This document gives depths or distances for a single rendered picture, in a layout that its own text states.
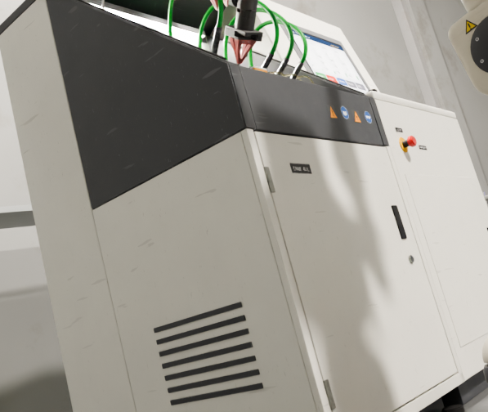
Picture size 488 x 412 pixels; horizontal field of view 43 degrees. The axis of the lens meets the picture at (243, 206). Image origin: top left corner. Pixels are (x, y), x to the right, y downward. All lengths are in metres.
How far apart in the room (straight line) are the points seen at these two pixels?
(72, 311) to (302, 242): 0.77
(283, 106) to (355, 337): 0.57
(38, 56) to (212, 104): 0.73
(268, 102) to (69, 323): 0.87
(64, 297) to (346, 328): 0.85
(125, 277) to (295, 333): 0.54
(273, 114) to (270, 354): 0.55
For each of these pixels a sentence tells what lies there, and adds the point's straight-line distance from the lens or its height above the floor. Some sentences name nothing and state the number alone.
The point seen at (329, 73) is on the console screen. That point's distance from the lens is 2.46.
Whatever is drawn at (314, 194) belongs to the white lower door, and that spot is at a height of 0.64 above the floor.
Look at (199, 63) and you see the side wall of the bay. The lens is 1.50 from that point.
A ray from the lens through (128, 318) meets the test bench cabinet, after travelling 1.69.
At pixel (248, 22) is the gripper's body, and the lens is 1.84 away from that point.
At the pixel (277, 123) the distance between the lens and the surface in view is 1.49.
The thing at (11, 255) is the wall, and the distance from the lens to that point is 3.58.
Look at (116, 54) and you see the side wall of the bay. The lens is 1.73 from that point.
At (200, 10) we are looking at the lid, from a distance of 2.37.
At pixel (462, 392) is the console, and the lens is 2.02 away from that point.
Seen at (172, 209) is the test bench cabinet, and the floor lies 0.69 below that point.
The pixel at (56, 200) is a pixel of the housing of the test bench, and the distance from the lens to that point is 1.91.
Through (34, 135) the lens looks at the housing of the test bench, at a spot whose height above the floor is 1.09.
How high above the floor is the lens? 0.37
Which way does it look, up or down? 11 degrees up
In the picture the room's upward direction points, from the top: 15 degrees counter-clockwise
